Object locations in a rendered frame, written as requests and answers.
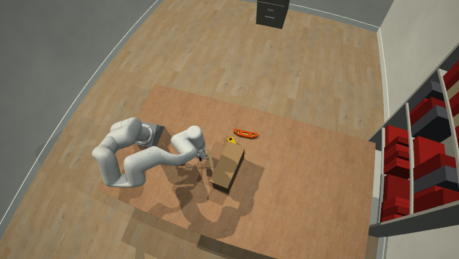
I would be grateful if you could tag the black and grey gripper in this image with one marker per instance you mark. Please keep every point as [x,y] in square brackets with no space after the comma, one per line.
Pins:
[201,155]

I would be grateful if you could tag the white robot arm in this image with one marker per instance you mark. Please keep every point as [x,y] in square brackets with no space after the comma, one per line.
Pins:
[125,133]

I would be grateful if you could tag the orange spirit level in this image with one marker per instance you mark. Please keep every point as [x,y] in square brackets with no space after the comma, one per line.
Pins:
[247,134]

